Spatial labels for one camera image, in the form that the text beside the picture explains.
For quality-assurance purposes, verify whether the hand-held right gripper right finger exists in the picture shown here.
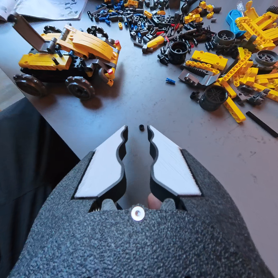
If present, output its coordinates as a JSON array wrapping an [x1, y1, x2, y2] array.
[[147, 125, 202, 197]]

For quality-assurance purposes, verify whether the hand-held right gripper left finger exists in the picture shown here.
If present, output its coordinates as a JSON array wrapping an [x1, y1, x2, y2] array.
[[74, 125, 129, 199]]

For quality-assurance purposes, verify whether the yellow toy brick car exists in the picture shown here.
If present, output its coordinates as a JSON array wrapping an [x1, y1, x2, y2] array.
[[8, 13, 122, 101]]

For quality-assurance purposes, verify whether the person's right hand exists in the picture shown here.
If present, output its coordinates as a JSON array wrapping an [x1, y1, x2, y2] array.
[[148, 193, 163, 210]]

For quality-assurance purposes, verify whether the black spoked toy wheel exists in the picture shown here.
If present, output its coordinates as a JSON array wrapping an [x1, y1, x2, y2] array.
[[199, 85, 229, 111]]

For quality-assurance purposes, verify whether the grey curved panel piece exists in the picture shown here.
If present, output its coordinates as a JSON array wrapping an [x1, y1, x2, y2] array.
[[178, 69, 221, 88]]

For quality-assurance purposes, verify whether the black axle rod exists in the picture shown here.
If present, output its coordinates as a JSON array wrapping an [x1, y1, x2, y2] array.
[[246, 111, 278, 138]]

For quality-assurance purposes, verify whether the yellow holed beam piece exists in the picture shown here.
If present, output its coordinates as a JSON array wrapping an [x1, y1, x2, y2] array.
[[186, 60, 220, 75]]

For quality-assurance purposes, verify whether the yellow rectangular panel piece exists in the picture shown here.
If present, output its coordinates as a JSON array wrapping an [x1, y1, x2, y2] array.
[[191, 50, 228, 70]]

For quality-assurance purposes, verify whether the yellow curved panel piece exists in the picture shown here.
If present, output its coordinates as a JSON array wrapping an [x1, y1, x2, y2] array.
[[147, 35, 165, 49]]

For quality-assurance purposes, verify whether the grey wheel hub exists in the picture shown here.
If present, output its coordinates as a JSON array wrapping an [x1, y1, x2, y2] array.
[[214, 30, 236, 47], [250, 50, 276, 70]]

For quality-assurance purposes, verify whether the pile of small brick parts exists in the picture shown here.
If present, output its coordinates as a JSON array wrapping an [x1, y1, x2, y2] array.
[[87, 0, 222, 65]]

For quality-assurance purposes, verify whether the heap of yellow brick beams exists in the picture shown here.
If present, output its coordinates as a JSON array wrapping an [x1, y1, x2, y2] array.
[[215, 0, 278, 123]]

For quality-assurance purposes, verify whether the blue brick separator tool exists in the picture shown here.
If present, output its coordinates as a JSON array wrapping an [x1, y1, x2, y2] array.
[[225, 9, 248, 38]]

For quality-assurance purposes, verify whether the white instruction booklet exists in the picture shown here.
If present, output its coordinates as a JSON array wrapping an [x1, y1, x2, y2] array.
[[0, 0, 88, 22]]

